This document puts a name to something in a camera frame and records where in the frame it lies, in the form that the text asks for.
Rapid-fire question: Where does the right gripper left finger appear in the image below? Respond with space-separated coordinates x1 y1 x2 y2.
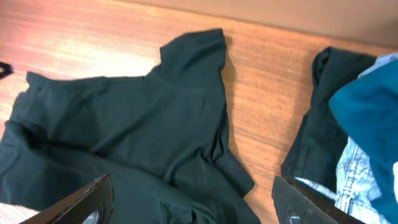
21 175 114 224

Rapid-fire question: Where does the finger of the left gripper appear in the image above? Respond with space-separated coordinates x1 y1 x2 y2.
0 62 13 78

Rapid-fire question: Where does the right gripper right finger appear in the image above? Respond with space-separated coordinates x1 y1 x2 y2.
272 175 364 224

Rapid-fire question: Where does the black t-shirt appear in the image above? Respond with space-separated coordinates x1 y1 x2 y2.
1 29 259 224

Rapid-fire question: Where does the black folded garment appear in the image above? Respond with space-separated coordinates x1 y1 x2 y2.
280 47 376 191

